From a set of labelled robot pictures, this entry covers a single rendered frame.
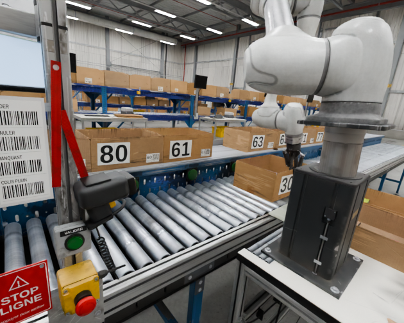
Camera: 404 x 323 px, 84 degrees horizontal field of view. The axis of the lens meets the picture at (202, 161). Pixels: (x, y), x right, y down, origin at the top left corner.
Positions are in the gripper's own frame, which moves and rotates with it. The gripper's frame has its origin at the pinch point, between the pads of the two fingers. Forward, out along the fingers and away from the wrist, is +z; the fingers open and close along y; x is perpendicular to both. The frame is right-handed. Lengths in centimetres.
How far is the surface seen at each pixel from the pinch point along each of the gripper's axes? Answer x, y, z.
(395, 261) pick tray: -30, 55, 1
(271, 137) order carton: 50, -50, 8
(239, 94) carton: 508, -503, 117
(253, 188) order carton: -21.8, -12.4, 3.6
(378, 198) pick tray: 25.9, 36.6, 18.5
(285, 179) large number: -9.3, 0.7, -0.7
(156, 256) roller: -92, 3, -17
